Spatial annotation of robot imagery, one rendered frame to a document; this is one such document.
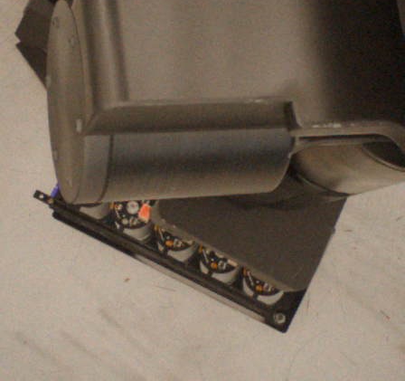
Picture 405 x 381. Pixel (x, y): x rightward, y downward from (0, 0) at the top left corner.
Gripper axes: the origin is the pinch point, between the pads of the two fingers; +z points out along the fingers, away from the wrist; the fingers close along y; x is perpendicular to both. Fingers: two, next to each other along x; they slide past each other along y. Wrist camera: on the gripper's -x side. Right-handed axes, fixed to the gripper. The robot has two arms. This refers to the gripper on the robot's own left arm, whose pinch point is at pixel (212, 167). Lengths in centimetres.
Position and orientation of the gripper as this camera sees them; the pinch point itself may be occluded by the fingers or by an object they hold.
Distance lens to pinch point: 49.7
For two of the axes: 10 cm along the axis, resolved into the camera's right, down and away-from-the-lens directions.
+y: -4.2, 8.8, -2.4
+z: -2.9, 1.3, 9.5
